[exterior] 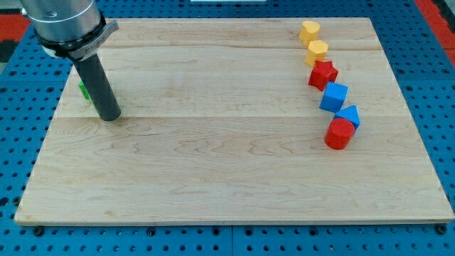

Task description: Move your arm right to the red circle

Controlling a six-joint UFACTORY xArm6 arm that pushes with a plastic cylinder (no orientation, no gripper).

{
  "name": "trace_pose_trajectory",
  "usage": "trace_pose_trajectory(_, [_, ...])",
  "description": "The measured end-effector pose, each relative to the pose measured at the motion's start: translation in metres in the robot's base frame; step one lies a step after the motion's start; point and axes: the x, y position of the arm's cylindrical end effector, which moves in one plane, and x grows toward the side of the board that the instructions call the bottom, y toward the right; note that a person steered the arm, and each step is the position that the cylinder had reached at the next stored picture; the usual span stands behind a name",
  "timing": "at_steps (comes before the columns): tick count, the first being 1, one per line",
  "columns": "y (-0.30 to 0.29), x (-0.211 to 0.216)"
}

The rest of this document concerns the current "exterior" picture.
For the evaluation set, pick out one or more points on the green block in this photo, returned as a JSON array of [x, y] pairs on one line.
[[83, 90]]

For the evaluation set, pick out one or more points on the red cylinder block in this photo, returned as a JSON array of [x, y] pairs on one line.
[[339, 133]]

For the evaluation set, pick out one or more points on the blue cube block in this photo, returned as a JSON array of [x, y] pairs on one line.
[[333, 97]]

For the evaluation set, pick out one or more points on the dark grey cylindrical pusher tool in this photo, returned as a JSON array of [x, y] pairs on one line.
[[98, 87]]

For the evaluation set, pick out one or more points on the yellow heart block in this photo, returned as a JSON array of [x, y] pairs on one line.
[[309, 32]]

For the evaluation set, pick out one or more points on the red star block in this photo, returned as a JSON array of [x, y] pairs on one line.
[[322, 73]]

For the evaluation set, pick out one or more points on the yellow hexagon block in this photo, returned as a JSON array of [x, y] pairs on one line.
[[316, 51]]

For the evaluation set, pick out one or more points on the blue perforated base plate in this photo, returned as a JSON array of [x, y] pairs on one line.
[[418, 38]]

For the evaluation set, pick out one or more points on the wooden board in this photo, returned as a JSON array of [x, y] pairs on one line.
[[220, 127]]

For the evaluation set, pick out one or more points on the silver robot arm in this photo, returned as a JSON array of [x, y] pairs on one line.
[[72, 29]]

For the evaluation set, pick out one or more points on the blue triangle block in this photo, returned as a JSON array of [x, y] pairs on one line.
[[349, 113]]

